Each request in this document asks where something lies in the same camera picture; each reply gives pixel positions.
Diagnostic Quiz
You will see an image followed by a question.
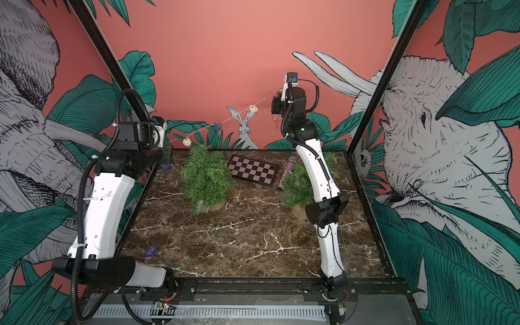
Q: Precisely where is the clear battery box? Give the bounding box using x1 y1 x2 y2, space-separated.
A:
196 200 209 213

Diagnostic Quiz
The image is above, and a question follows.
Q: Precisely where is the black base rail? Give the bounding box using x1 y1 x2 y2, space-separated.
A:
137 277 411 303

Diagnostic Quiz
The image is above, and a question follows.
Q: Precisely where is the purple glitter tube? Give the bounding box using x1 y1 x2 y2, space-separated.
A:
278 156 297 190

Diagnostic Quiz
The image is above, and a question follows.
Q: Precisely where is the dark blue round lid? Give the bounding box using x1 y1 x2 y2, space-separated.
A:
144 245 158 260

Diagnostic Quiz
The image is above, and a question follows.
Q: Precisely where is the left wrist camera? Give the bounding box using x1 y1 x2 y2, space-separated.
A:
152 116 167 148

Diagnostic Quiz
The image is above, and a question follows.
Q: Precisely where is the brown checkered chess board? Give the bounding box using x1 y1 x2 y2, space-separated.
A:
227 155 278 188

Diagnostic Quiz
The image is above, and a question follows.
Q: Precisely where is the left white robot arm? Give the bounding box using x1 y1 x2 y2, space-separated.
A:
51 117 180 324

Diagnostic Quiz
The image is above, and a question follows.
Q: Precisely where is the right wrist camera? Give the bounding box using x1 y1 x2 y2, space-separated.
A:
281 72 298 102

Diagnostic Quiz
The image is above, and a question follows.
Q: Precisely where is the white slotted cable duct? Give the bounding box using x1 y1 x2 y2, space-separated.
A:
89 304 326 322

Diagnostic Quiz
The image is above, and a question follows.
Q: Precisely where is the small christmas tree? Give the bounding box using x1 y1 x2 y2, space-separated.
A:
181 145 234 215
282 163 315 222

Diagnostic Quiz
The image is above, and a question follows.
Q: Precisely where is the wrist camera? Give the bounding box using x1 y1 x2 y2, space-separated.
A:
281 72 298 102
152 116 167 148

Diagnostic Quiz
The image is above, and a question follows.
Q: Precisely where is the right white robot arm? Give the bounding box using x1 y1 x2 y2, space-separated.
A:
272 81 349 301

